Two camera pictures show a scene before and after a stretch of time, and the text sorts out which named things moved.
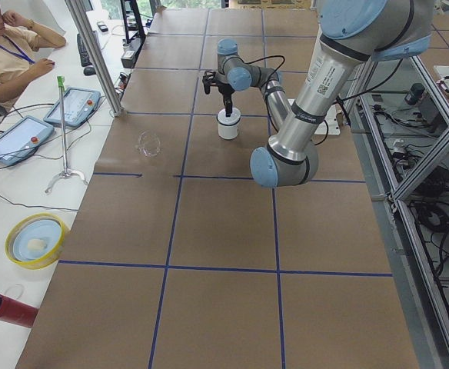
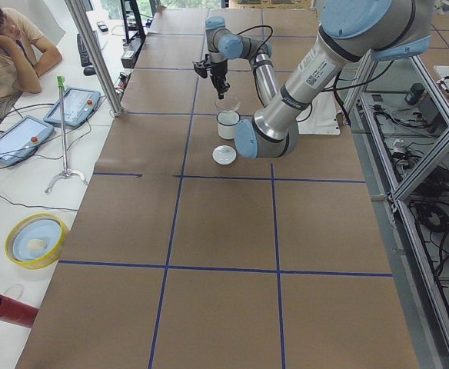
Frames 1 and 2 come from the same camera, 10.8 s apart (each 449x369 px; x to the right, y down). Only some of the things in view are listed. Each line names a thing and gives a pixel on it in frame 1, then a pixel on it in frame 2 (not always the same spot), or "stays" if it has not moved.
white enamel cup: (227, 126) stays
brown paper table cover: (177, 259) stays
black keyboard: (84, 57) stays
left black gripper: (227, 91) to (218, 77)
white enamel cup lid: (234, 117) to (224, 154)
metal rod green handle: (66, 172) stays
